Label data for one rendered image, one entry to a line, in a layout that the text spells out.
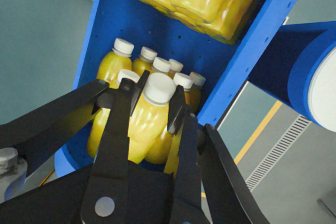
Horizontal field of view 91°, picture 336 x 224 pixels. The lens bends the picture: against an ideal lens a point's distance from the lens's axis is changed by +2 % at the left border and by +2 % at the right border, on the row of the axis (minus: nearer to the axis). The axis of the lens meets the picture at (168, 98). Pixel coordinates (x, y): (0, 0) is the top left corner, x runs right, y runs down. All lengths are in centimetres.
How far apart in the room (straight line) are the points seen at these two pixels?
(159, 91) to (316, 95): 42
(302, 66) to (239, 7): 30
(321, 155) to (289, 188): 52
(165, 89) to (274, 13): 15
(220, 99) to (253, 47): 8
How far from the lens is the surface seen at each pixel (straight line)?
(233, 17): 29
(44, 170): 112
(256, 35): 23
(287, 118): 196
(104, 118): 33
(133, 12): 42
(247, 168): 216
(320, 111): 56
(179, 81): 31
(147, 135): 24
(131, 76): 31
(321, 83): 53
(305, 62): 54
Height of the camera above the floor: 141
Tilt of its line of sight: 68 degrees down
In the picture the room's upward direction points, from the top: 177 degrees counter-clockwise
